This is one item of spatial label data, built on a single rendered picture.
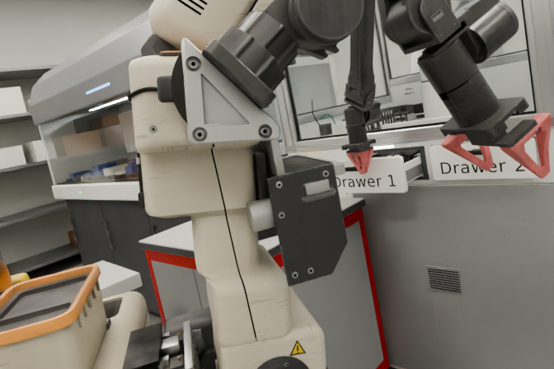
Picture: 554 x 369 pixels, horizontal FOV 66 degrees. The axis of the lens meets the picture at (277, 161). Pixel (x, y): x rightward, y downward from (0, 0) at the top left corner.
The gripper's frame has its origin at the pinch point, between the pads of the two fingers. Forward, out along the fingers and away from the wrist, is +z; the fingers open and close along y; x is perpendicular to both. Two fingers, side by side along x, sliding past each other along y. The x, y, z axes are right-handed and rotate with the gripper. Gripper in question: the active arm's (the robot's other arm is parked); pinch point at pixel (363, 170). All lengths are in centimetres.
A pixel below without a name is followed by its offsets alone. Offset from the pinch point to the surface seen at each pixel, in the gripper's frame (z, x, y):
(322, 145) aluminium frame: -6.7, 29.3, 19.5
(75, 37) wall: -145, 416, 103
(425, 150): -2.0, -12.0, 19.2
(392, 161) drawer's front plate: -2.1, -8.7, 3.0
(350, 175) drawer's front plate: 1.8, 7.0, 3.0
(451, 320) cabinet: 57, -12, 20
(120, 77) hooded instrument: -53, 125, -7
